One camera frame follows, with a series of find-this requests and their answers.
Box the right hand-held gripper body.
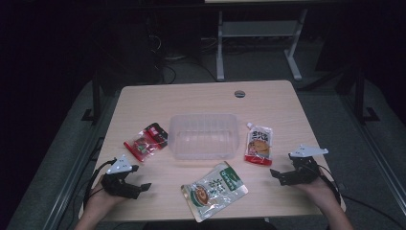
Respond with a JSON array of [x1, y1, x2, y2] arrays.
[[285, 144, 329, 187]]

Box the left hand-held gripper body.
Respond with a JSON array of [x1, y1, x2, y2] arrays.
[[101, 154, 142, 200]]

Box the red and black snack packet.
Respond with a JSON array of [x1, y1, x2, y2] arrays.
[[123, 122, 169, 163]]

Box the white and red spouted pouch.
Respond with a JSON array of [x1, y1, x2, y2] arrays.
[[243, 122, 274, 167]]

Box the green and silver food pouch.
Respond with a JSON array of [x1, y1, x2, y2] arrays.
[[180, 161, 249, 223]]

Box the clear plastic container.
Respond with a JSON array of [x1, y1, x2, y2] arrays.
[[168, 113, 240, 161]]

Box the person's right hand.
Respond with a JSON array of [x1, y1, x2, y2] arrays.
[[295, 168, 342, 210]]

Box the person's left hand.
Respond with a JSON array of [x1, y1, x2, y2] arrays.
[[83, 176, 129, 221]]

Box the black metal stand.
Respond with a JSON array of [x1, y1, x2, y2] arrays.
[[352, 65, 381, 127], [80, 70, 103, 126]]

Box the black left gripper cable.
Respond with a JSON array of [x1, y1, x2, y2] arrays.
[[82, 157, 118, 209]]

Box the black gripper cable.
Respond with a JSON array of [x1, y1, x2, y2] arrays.
[[317, 164, 406, 230], [82, 157, 118, 209]]

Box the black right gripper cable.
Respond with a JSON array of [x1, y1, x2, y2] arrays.
[[317, 164, 406, 230]]

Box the black floor cables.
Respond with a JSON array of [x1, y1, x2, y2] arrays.
[[147, 32, 218, 84]]

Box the white metal table frame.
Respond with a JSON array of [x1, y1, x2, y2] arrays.
[[214, 8, 309, 82]]

